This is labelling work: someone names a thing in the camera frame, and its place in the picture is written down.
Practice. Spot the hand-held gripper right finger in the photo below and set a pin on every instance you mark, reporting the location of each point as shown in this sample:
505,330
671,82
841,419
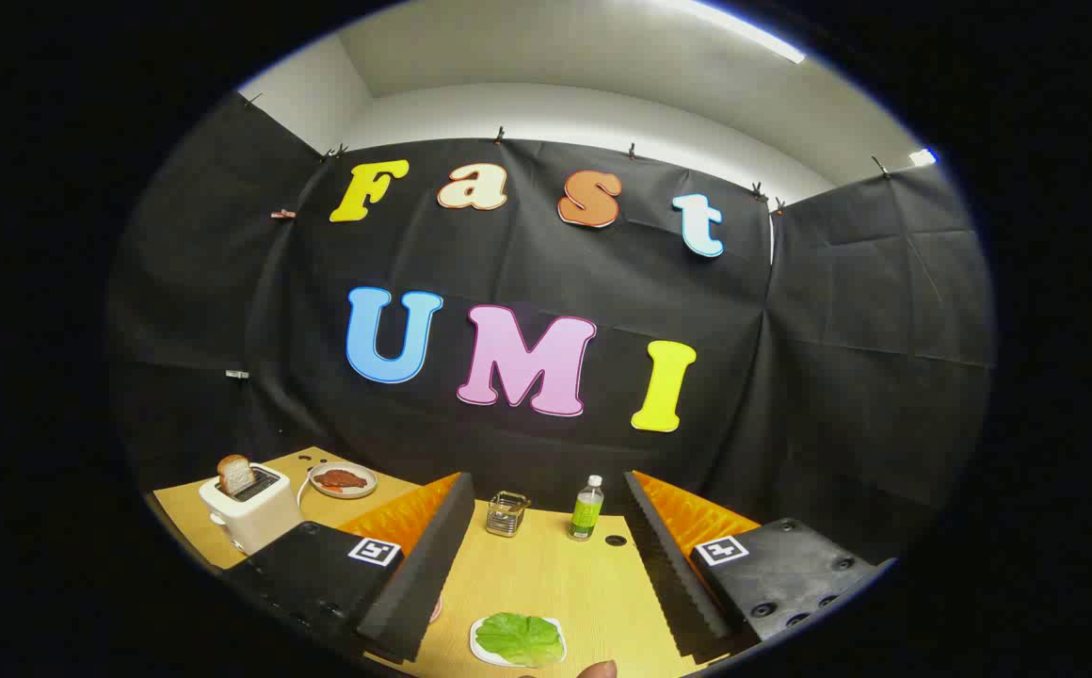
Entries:
673,574

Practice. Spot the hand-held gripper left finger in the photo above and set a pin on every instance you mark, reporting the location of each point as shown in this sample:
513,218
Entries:
424,584

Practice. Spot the green lettuce leaf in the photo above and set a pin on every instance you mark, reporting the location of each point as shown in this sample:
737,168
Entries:
520,638

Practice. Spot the brown crust bread slice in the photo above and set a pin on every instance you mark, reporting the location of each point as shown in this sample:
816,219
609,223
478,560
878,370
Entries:
235,476

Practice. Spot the white square plate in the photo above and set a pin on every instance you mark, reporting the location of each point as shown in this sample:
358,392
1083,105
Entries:
476,648

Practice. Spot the green label plastic bottle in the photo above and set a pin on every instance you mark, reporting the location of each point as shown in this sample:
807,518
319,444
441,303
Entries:
586,516

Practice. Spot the round grey plate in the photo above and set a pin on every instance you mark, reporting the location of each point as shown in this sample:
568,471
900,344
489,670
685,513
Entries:
362,492

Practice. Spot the red-brown meat slice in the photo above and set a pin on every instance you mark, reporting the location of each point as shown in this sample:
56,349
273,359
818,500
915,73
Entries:
341,480

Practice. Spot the white toaster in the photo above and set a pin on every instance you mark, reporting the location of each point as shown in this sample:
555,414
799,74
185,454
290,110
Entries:
259,523

